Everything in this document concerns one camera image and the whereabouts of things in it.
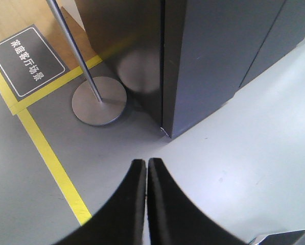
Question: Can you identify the grey floor label sign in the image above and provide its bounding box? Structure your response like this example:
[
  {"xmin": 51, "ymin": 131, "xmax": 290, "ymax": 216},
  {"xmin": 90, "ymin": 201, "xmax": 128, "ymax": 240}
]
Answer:
[{"xmin": 0, "ymin": 24, "xmax": 69, "ymax": 100}]

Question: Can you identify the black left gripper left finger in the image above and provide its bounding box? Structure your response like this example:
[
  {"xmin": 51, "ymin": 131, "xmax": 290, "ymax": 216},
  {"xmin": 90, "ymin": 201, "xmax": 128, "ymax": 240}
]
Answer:
[{"xmin": 56, "ymin": 159, "xmax": 146, "ymax": 244}]

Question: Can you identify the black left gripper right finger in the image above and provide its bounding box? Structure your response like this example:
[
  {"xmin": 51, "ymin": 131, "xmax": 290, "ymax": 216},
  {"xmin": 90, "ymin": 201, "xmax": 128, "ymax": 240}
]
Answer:
[{"xmin": 147, "ymin": 158, "xmax": 244, "ymax": 244}]

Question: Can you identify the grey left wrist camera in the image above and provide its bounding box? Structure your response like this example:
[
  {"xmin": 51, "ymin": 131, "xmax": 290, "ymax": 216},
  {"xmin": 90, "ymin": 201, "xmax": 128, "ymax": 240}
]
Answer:
[{"xmin": 249, "ymin": 229, "xmax": 305, "ymax": 245}]

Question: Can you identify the silver sign stand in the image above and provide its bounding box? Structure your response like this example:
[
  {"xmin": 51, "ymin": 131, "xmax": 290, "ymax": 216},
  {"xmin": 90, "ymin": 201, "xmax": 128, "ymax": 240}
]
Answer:
[{"xmin": 47, "ymin": 1, "xmax": 127, "ymax": 126}]

